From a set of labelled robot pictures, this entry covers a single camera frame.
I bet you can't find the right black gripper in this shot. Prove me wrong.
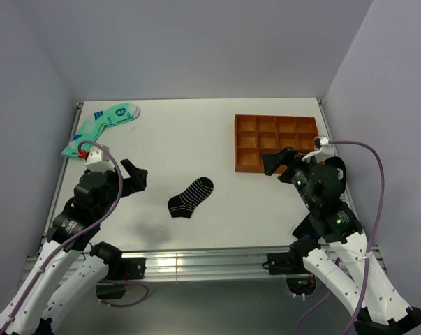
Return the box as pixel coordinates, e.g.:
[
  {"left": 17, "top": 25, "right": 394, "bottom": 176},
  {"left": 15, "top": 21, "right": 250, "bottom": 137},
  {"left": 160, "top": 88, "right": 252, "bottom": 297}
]
[{"left": 260, "top": 144, "right": 322, "bottom": 210}]

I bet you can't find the black white striped sock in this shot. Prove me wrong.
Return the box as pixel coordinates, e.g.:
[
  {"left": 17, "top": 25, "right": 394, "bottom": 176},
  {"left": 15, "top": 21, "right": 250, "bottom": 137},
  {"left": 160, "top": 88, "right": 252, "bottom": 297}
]
[{"left": 168, "top": 177, "right": 214, "bottom": 219}]

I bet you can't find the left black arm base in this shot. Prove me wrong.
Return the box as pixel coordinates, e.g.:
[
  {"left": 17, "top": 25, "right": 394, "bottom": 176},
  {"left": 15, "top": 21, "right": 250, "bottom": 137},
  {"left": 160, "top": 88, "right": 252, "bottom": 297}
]
[{"left": 96, "top": 257, "right": 146, "bottom": 301}]

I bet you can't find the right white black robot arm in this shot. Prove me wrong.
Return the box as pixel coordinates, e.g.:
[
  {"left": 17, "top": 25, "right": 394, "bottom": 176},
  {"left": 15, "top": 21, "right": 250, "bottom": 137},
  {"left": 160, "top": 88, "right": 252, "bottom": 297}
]
[{"left": 262, "top": 143, "right": 421, "bottom": 334}]

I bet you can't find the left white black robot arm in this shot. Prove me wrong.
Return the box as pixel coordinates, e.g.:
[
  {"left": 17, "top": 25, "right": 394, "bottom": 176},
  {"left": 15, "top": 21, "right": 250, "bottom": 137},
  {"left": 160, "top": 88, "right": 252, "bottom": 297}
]
[{"left": 0, "top": 158, "right": 148, "bottom": 334}]

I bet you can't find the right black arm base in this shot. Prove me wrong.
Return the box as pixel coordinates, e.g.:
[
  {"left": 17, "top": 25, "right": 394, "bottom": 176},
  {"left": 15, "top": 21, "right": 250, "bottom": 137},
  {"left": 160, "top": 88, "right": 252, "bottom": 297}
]
[{"left": 262, "top": 252, "right": 316, "bottom": 295}]

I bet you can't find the orange compartment tray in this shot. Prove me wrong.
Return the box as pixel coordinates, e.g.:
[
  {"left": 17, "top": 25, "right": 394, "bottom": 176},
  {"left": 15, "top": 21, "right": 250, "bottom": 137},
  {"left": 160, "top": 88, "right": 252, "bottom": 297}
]
[{"left": 234, "top": 114, "right": 319, "bottom": 173}]

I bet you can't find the green blue patterned sock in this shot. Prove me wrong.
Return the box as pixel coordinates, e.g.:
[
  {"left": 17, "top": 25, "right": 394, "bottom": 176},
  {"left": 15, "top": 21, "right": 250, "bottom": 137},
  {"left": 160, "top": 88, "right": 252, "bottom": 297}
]
[{"left": 61, "top": 102, "right": 140, "bottom": 158}]

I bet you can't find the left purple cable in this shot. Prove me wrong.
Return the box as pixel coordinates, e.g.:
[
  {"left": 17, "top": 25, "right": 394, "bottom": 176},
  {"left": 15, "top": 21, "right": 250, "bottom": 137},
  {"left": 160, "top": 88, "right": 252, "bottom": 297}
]
[{"left": 0, "top": 140, "right": 150, "bottom": 332}]

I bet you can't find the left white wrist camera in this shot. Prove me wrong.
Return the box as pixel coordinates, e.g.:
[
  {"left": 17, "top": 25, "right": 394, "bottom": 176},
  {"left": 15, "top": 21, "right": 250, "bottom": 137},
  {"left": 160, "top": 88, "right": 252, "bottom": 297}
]
[{"left": 77, "top": 147, "right": 113, "bottom": 173}]

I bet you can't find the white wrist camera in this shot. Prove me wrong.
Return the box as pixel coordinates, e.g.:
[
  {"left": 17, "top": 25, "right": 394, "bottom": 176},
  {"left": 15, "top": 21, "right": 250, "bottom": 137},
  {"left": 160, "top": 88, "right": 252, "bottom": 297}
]
[
  {"left": 302, "top": 136, "right": 335, "bottom": 163},
  {"left": 77, "top": 147, "right": 113, "bottom": 173}
]

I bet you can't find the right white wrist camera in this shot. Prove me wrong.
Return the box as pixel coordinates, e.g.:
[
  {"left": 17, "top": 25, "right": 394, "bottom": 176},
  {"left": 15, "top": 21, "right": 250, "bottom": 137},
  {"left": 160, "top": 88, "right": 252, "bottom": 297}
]
[{"left": 302, "top": 136, "right": 335, "bottom": 163}]

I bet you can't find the aluminium front rail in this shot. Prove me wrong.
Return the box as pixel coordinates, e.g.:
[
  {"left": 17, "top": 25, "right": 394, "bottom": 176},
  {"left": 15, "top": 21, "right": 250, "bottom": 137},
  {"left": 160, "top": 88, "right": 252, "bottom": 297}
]
[{"left": 20, "top": 244, "right": 387, "bottom": 289}]

